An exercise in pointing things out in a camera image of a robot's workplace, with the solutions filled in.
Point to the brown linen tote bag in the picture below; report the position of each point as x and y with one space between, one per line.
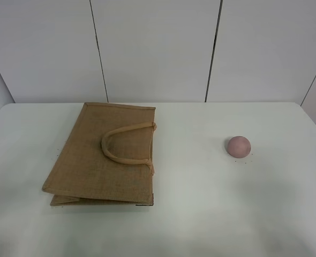
107 158

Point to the pink peach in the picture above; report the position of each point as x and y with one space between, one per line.
239 147

